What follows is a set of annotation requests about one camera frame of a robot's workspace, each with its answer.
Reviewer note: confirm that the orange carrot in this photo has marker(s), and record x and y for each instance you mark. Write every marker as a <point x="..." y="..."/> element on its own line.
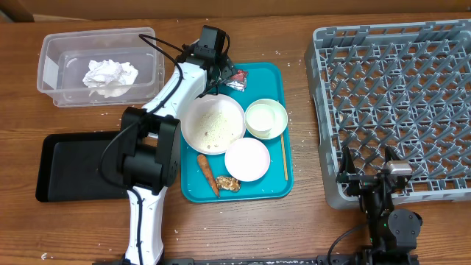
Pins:
<point x="206" y="170"/>

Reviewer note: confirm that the clear plastic bin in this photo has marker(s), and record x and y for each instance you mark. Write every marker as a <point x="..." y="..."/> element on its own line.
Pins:
<point x="64" y="59"/>

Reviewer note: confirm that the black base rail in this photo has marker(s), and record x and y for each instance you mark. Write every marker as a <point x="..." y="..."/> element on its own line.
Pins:
<point x="319" y="260"/>

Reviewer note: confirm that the red snack wrapper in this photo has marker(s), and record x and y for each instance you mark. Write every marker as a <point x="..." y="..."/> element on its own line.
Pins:
<point x="238" y="81"/>

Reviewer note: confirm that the black tray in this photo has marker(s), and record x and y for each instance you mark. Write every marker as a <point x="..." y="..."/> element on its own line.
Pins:
<point x="68" y="168"/>

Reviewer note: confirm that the white napkin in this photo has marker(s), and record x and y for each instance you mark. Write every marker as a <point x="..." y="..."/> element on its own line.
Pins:
<point x="109" y="78"/>

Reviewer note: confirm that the white cup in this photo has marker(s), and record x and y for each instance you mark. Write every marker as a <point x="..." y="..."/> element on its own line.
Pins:
<point x="260" y="118"/>

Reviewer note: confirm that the pale green bowl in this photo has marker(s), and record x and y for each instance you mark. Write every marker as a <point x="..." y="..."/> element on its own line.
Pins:
<point x="281" y="119"/>

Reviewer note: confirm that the wooden chopstick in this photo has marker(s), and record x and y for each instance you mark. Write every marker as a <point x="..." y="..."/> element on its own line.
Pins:
<point x="285" y="168"/>

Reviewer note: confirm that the large white plate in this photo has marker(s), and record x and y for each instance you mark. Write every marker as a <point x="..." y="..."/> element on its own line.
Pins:
<point x="212" y="123"/>

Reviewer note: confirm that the teal plastic tray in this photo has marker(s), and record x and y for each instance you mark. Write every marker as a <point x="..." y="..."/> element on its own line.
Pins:
<point x="264" y="81"/>

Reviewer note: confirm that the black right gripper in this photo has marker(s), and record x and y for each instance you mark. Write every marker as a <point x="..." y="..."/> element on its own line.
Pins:
<point x="361" y="183"/>

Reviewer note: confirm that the brown food scrap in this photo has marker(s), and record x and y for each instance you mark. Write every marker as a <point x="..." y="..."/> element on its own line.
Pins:
<point x="228" y="183"/>

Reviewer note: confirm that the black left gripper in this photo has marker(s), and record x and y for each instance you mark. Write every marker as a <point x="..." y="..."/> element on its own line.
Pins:
<point x="227" y="67"/>

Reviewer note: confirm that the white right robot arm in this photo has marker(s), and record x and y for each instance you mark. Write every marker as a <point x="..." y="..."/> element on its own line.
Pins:
<point x="392" y="233"/>

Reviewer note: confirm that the small pink plate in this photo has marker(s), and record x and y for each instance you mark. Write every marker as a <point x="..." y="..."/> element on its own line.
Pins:
<point x="247" y="159"/>

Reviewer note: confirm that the grey dish rack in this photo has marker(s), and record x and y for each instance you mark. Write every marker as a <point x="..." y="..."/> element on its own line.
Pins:
<point x="405" y="86"/>

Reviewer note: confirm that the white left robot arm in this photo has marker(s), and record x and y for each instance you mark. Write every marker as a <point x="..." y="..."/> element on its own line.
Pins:
<point x="144" y="157"/>

